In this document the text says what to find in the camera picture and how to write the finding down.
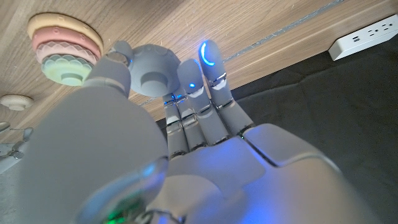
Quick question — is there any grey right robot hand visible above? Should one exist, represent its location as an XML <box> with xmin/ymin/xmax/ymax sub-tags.
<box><xmin>0</xmin><ymin>121</ymin><xmax>34</xmax><ymax>161</ymax></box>

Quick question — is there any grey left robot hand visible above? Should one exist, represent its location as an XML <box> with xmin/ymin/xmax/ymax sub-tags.
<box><xmin>18</xmin><ymin>39</ymin><xmax>380</xmax><ymax>224</ymax></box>

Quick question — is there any small beige toy ring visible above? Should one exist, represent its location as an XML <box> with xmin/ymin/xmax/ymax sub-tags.
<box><xmin>0</xmin><ymin>94</ymin><xmax>34</xmax><ymax>112</ymax></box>

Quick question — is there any green toy ring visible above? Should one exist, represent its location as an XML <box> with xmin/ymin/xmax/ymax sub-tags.
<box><xmin>41</xmin><ymin>54</ymin><xmax>94</xmax><ymax>87</ymax></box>

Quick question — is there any pink toy ring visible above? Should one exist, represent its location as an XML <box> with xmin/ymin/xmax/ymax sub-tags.
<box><xmin>35</xmin><ymin>41</ymin><xmax>99</xmax><ymax>66</ymax></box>

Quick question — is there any red toy ring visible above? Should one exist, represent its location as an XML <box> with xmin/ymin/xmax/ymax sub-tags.
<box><xmin>31</xmin><ymin>27</ymin><xmax>102</xmax><ymax>60</ymax></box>

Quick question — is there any grey toy ring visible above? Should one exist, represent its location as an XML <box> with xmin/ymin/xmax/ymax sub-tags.
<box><xmin>129</xmin><ymin>44</ymin><xmax>182</xmax><ymax>97</ymax></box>

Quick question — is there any black backdrop curtain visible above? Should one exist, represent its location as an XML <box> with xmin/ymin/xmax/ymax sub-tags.
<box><xmin>155</xmin><ymin>34</ymin><xmax>398</xmax><ymax>224</ymax></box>

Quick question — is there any white power strip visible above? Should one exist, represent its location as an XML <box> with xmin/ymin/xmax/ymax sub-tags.
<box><xmin>328</xmin><ymin>14</ymin><xmax>398</xmax><ymax>62</ymax></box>

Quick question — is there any orange toy ring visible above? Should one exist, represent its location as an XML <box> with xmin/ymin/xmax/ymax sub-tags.
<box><xmin>27</xmin><ymin>12</ymin><xmax>104</xmax><ymax>55</ymax></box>

